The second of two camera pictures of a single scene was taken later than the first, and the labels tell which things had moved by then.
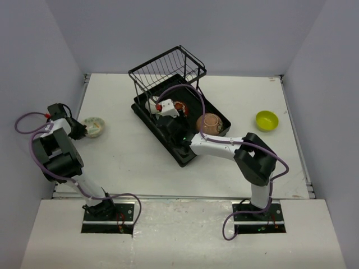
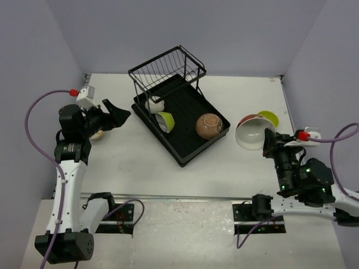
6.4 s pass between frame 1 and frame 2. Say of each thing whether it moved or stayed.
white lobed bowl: stayed
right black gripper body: moved
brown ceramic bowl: stayed
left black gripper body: moved
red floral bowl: moved
